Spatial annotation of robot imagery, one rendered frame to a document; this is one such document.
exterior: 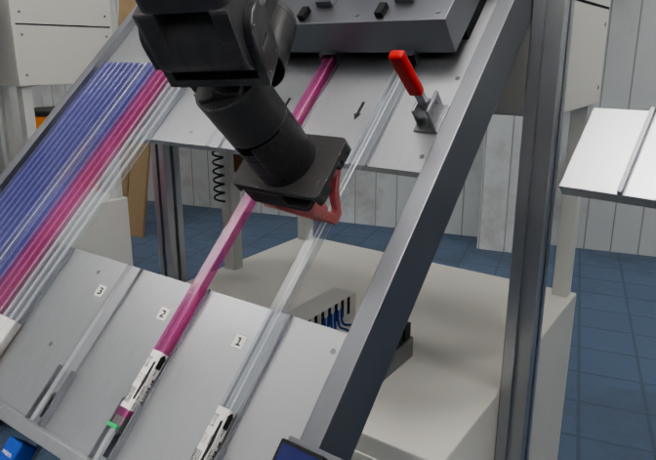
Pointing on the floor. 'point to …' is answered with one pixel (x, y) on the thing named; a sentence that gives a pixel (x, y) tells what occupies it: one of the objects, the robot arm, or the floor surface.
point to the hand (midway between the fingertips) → (328, 214)
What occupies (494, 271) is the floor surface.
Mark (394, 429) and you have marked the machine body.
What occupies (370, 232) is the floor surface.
